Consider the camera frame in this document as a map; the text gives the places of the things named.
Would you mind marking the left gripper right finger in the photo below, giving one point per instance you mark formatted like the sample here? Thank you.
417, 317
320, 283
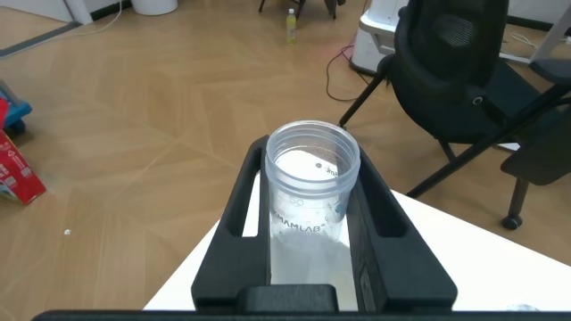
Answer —
397, 272

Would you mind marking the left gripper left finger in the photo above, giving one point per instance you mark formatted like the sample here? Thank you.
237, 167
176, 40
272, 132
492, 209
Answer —
232, 267

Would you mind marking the blue plastic object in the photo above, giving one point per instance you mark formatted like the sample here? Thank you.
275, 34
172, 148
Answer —
15, 111

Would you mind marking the black side chair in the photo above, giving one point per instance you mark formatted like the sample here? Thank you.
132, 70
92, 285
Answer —
299, 4

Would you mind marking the white humanoid robot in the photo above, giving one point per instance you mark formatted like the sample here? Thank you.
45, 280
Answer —
374, 40

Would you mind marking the red cardboard box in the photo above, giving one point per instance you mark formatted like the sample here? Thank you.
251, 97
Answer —
18, 178

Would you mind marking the blue pigment test tube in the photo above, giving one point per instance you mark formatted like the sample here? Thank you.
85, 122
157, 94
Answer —
312, 209

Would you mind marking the green drink bottle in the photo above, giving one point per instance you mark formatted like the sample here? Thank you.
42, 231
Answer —
291, 27

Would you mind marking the black office chair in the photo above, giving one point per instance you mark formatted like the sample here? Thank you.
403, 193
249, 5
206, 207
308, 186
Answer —
446, 89

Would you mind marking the white standing desk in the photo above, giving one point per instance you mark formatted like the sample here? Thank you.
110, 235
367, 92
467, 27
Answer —
553, 35

